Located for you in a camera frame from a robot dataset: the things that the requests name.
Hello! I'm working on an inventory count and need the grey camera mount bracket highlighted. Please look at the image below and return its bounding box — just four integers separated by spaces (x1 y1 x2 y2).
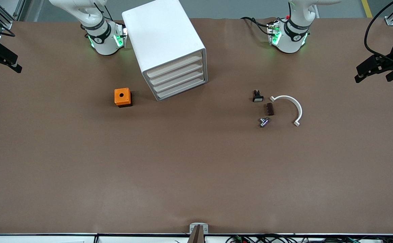
189 223 209 243

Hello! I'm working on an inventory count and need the orange button enclosure box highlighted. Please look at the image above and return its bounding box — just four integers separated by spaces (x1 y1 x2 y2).
114 88 133 108

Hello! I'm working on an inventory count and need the black cable bundle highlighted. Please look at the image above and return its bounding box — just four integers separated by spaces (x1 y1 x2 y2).
225 234 393 243

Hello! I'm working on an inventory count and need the white curved bracket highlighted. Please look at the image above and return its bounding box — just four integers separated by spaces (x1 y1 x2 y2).
270 95 303 127

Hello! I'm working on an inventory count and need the black base cable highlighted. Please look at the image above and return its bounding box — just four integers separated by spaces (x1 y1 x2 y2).
240 17 274 36

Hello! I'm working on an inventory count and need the white drawer cabinet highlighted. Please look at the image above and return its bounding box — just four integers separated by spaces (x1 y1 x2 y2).
121 0 208 102

